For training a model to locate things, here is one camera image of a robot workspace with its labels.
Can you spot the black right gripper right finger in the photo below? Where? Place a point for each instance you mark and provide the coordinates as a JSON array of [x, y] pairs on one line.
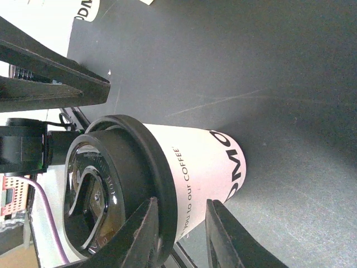
[[229, 244]]

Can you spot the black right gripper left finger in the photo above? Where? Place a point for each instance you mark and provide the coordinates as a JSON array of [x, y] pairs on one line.
[[134, 245]]

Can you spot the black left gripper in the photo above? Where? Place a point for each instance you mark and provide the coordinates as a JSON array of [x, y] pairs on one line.
[[30, 146]]

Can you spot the single white paper cup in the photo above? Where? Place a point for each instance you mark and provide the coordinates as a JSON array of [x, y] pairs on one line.
[[190, 166]]

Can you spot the left stack of paper cups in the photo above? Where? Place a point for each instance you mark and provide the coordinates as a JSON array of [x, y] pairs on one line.
[[49, 22]]

